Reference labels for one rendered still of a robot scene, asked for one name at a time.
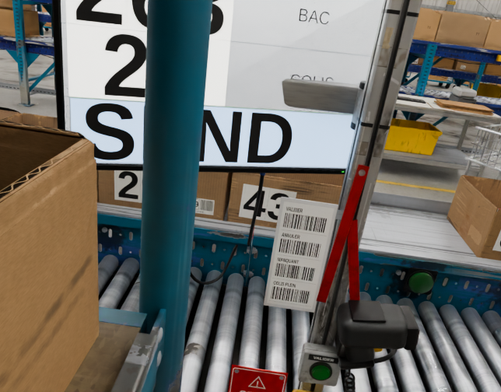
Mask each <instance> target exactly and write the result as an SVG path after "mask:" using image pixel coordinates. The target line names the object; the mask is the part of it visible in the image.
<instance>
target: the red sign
mask: <svg viewBox="0 0 501 392"><path fill-rule="evenodd" d="M287 377H288V373H283V372H277V371H271V370H266V369H256V368H251V367H246V366H236V365H232V368H231V374H230V379H229V389H228V392H285V388H286V381H287Z"/></svg>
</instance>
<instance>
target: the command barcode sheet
mask: <svg viewBox="0 0 501 392"><path fill-rule="evenodd" d="M343 212H344V211H343V210H338V205H335V204H329V203H323V202H318V201H308V200H302V199H296V198H286V197H281V202H280V207H279V216H278V221H277V226H276V231H275V239H274V244H273V249H272V258H271V263H270V268H269V273H268V281H267V286H266V291H265V300H264V305H266V306H275V307H281V308H286V309H292V310H302V311H307V312H313V313H314V311H315V307H316V304H317V301H316V300H317V296H318V293H319V290H320V286H321V279H322V276H323V272H324V266H325V262H326V259H327V255H328V248H329V245H330V241H331V234H332V231H333V227H334V224H335V220H336V219H340V220H342V216H343Z"/></svg>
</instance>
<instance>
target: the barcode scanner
mask: <svg viewBox="0 0 501 392"><path fill-rule="evenodd" d="M336 323H337V328H338V336H339V340H340V342H341V343H342V344H343V345H344V346H345V354H346V357H342V356H338V362H339V366H340V368H341V369H343V370H347V369H363V368H372V367H374V364H375V362H374V361H373V360H374V357H375V352H381V351H382V350H383V348H385V349H401V348H404V349H406V350H415V349H416V345H417V344H418V339H419V331H420V330H419V327H418V324H417V323H416V321H415V318H414V315H413V313H412V311H411V309H410V307H409V306H399V305H397V304H393V303H380V301H369V300H349V302H348V303H342V304H341V305H340V306H339V307H338V311H337V320H336Z"/></svg>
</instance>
